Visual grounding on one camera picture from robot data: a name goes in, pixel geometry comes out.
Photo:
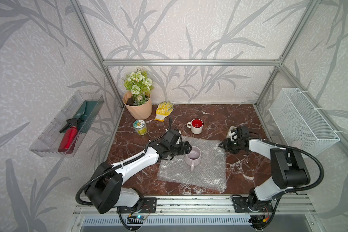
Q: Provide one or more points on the lilac textured ceramic mug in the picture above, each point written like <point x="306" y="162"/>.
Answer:
<point x="194" y="158"/>

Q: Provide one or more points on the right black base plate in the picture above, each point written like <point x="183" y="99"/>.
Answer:
<point x="250" y="205"/>

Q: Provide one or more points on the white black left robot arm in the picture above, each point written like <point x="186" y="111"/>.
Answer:
<point x="105" y="189"/>

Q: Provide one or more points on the small green labelled tin can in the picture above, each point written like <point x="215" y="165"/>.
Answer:
<point x="140" y="127"/>

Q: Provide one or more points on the red black spray bottle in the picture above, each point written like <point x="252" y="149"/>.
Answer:
<point x="70" y="131"/>

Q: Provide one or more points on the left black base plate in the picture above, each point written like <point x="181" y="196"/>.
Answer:
<point x="144" y="205"/>

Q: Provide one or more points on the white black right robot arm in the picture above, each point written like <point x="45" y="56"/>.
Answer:
<point x="289" y="172"/>

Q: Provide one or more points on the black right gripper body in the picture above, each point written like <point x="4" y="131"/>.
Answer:
<point x="232" y="146"/>

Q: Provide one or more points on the aluminium frame crossbar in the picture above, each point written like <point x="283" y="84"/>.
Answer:
<point x="191" y="62"/>

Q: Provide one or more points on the grey tape dispenser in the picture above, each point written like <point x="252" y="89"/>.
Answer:
<point x="232" y="132"/>

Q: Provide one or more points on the green white artificial flowers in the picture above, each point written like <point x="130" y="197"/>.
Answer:
<point x="140" y="86"/>

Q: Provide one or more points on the clear plastic wall tray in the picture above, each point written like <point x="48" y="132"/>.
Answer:
<point x="47" y="144"/>

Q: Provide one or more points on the aluminium mounting rail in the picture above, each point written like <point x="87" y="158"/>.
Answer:
<point x="290" y="204"/>

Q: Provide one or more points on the white wire mesh basket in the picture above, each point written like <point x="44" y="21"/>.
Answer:
<point x="301" y="123"/>

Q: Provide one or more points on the beige flower pot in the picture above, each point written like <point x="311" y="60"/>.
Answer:
<point x="138" y="112"/>

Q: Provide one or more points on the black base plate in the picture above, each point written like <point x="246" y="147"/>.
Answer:
<point x="144" y="205"/>
<point x="250" y="205"/>

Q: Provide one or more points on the white mug red inside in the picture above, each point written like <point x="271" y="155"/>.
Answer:
<point x="196" y="126"/>

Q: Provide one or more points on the yellow white work glove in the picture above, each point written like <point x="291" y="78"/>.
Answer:
<point x="164" y="110"/>

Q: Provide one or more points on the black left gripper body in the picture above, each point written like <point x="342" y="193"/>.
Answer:
<point x="178" y="150"/>

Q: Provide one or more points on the clear bubble wrap sheet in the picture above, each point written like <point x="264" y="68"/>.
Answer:
<point x="210" y="173"/>

